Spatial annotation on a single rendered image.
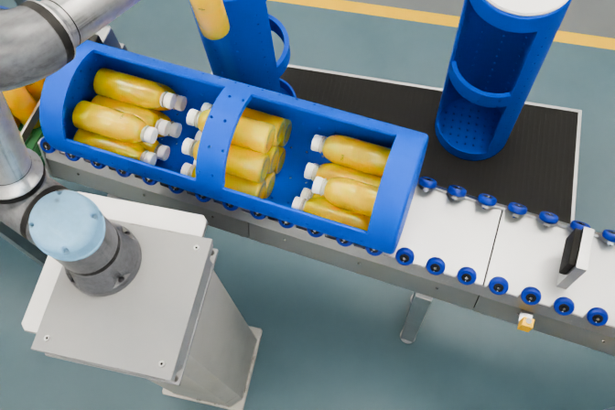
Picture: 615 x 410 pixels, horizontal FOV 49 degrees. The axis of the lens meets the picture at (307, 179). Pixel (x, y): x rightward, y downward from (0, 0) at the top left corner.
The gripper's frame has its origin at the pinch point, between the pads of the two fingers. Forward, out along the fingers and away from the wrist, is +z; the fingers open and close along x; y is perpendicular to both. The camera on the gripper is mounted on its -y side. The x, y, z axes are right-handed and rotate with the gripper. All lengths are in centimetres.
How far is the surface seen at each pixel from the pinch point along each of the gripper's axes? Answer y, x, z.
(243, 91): 13.3, -13.8, 19.1
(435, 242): 64, -25, 47
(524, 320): 89, -36, 45
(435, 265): 66, -32, 43
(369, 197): 48, -27, 25
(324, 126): 30.2, -8.9, 35.4
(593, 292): 102, -24, 47
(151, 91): -10.8, -17.6, 26.6
